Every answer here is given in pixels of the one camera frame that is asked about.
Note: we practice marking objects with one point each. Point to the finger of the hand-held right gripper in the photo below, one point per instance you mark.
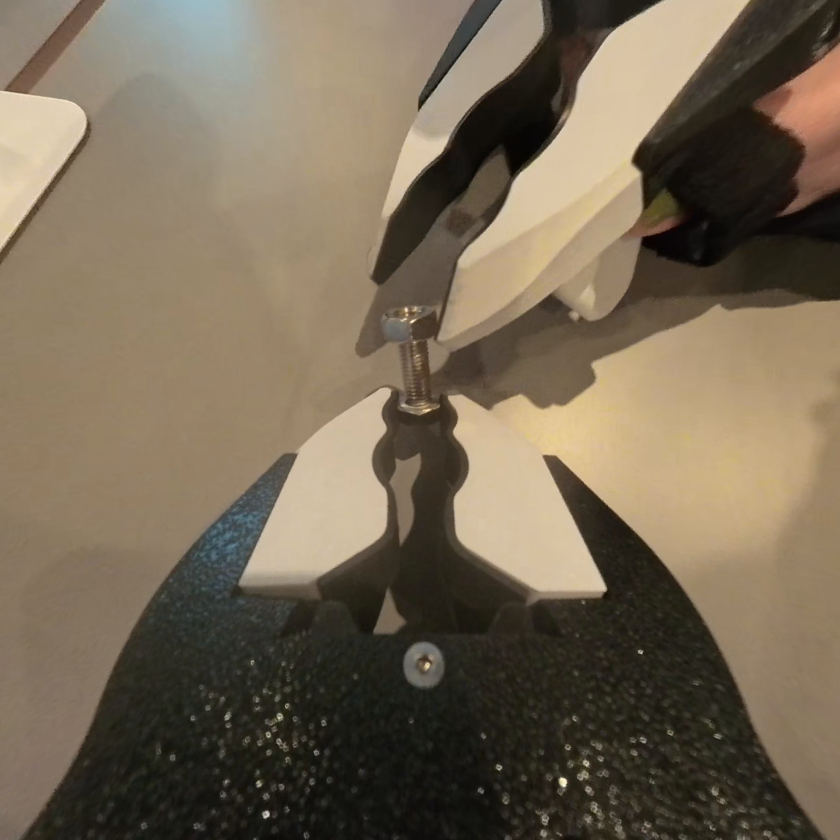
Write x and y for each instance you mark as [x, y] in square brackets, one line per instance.
[397, 197]
[590, 164]

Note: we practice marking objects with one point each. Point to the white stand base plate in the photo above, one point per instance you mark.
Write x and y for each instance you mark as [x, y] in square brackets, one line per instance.
[33, 151]

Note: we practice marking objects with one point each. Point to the steel hex bolt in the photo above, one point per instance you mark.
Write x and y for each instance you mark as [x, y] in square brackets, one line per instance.
[415, 371]

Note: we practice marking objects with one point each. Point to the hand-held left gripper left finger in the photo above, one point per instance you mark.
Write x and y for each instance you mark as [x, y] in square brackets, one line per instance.
[315, 518]

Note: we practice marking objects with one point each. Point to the steel bolt with nut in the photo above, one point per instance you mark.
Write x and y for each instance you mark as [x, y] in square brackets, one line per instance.
[400, 326]

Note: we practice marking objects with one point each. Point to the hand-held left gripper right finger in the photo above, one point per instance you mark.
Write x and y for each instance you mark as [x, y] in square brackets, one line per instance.
[525, 525]

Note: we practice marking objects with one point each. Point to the person's right hand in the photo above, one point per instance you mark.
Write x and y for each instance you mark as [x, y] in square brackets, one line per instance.
[820, 144]

